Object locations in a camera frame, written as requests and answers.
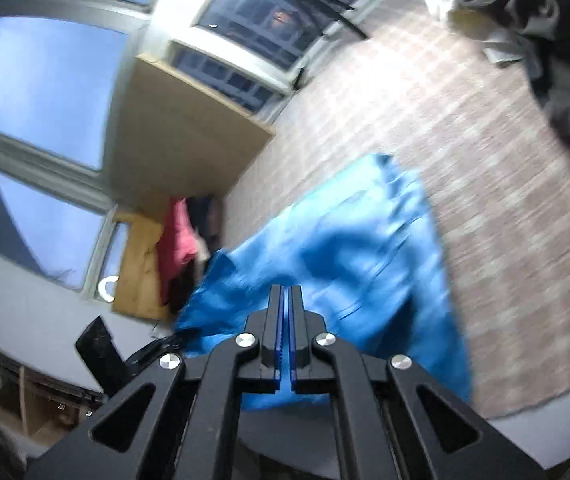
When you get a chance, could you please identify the pile of dark grey clothes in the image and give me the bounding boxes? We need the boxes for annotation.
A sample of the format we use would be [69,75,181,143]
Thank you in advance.
[457,0,570,176]

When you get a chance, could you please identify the blue striped garment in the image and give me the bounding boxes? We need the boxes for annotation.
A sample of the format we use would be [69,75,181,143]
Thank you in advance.
[172,152,473,411]

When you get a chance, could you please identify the white window frame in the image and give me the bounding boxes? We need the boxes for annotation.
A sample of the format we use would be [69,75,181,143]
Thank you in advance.
[0,0,296,306]

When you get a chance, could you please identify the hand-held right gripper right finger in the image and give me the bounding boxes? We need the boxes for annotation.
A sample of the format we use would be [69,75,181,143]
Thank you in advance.
[289,285,548,480]

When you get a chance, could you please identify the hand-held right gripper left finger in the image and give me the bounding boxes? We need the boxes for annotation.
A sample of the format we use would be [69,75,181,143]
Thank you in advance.
[25,284,286,480]

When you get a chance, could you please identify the black folded garment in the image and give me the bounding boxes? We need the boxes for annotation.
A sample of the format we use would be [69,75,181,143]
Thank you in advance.
[187,195,226,241]

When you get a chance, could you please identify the checked woven rug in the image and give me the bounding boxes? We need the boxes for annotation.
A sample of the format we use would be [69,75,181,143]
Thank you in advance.
[222,0,570,421]

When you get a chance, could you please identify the light wooden panel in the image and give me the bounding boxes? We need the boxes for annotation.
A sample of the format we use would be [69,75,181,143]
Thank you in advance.
[102,52,276,211]

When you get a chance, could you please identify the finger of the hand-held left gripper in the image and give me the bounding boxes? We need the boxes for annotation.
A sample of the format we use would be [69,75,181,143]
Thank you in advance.
[125,331,200,375]

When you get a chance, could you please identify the black light tripod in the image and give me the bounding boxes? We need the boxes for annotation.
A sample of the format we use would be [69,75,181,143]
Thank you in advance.
[285,0,368,91]

